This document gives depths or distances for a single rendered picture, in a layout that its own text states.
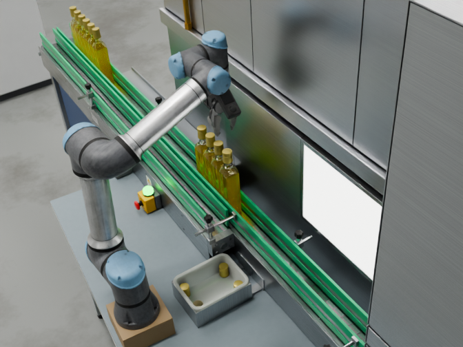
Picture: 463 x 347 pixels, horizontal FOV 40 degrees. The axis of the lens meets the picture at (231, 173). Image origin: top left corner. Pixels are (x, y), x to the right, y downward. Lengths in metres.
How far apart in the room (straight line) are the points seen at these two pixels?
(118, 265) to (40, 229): 1.82
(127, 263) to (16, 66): 3.05
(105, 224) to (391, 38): 1.03
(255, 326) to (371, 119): 0.85
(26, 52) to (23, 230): 1.53
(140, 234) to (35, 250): 1.26
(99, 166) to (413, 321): 0.95
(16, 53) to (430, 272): 4.04
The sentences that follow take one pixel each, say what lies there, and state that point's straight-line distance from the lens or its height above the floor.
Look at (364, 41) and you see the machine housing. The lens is 1.65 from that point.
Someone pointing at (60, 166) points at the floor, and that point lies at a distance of 4.21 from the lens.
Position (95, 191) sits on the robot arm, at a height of 1.28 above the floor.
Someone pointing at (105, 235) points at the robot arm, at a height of 1.10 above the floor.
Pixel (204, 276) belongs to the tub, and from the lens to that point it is 2.31.
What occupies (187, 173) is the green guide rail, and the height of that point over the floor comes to 0.94.
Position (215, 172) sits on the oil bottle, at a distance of 2.31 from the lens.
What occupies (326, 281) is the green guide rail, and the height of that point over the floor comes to 0.95.
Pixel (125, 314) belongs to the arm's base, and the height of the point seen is 0.89.
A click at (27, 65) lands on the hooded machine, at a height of 0.23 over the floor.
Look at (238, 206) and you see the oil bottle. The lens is 2.36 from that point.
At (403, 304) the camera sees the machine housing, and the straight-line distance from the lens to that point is 1.26.
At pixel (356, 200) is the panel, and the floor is 1.25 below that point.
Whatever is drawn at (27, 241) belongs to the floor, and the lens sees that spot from 3.77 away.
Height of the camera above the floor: 2.53
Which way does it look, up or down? 40 degrees down
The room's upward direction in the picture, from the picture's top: 4 degrees counter-clockwise
